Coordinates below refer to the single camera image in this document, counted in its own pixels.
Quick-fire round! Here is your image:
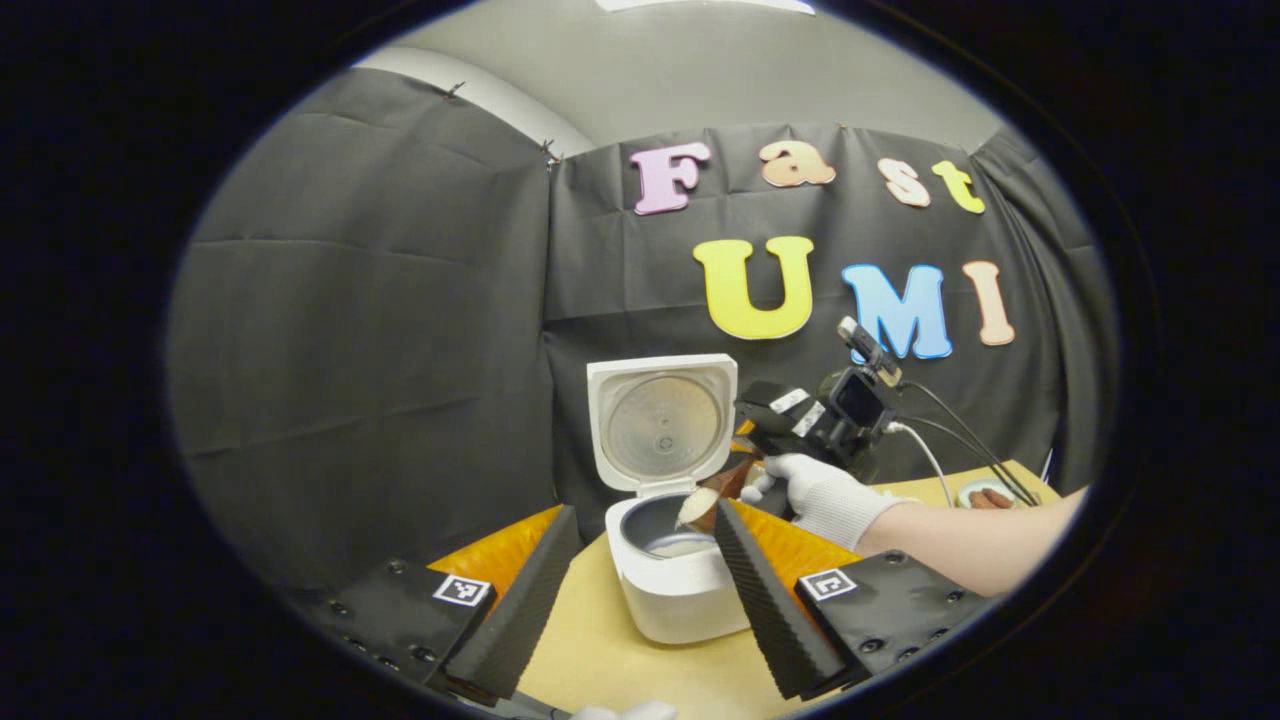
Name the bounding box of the black cable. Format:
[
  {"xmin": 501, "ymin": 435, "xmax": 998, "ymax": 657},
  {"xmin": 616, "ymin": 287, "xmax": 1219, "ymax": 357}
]
[
  {"xmin": 900, "ymin": 415, "xmax": 1031, "ymax": 507},
  {"xmin": 900, "ymin": 380, "xmax": 1041, "ymax": 506}
]

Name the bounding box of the black backdrop cloth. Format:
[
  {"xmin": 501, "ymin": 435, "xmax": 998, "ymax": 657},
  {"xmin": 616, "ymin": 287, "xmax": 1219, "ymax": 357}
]
[{"xmin": 165, "ymin": 68, "xmax": 1121, "ymax": 601}]

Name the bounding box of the brown wooden spoon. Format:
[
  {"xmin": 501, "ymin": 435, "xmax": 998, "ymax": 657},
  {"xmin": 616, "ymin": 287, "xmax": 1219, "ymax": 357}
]
[{"xmin": 676, "ymin": 455, "xmax": 763, "ymax": 531}]

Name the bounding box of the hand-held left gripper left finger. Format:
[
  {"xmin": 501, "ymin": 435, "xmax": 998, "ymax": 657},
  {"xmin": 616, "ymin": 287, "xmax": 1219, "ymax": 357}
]
[{"xmin": 310, "ymin": 505, "xmax": 583, "ymax": 701}]

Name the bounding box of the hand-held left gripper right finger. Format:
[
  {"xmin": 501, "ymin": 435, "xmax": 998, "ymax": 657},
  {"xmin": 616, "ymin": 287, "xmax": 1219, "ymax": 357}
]
[{"xmin": 713, "ymin": 498, "xmax": 991, "ymax": 701}]

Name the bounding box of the white cable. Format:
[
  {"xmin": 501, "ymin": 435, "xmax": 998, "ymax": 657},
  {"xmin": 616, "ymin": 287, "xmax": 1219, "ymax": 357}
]
[{"xmin": 885, "ymin": 422, "xmax": 956, "ymax": 507}]

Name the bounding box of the white rice cooker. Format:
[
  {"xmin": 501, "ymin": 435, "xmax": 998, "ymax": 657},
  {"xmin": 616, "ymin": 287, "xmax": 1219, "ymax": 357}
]
[{"xmin": 585, "ymin": 353, "xmax": 751, "ymax": 646}]

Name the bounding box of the pale green plate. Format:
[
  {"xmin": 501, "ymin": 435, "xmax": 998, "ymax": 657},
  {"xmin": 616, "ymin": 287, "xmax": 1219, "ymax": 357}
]
[{"xmin": 955, "ymin": 477, "xmax": 1017, "ymax": 510}]

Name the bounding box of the large ceiling light panel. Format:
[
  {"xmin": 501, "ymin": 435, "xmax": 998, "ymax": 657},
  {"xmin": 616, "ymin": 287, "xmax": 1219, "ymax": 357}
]
[{"xmin": 597, "ymin": 0, "xmax": 816, "ymax": 15}]

